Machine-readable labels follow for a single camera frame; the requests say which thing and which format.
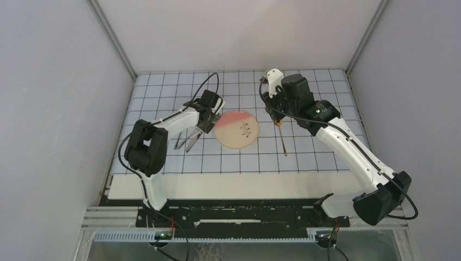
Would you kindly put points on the metal cutlery piece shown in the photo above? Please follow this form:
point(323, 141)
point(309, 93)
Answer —
point(194, 140)

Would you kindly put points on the metal spoon wooden handle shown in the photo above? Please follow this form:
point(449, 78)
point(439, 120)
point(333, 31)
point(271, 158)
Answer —
point(278, 125)

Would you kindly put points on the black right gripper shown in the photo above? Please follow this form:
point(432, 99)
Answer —
point(269, 101)

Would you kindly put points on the white checked tablecloth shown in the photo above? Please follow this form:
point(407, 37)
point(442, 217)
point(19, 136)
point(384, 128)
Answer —
point(157, 95)

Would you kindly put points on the iridescent rainbow fork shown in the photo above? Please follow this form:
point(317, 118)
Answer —
point(177, 141)

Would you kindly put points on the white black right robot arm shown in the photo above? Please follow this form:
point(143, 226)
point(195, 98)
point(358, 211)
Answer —
point(382, 189)

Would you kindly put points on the cream pink branch plate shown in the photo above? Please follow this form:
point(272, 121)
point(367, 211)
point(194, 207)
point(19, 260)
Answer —
point(236, 130)

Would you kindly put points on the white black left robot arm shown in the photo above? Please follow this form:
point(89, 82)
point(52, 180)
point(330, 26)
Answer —
point(143, 151)

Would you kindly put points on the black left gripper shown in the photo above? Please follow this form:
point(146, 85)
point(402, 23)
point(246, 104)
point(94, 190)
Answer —
point(207, 127)

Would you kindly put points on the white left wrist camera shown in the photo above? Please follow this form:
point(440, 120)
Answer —
point(218, 106)

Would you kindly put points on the silver metal fork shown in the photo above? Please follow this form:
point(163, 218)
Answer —
point(183, 142)

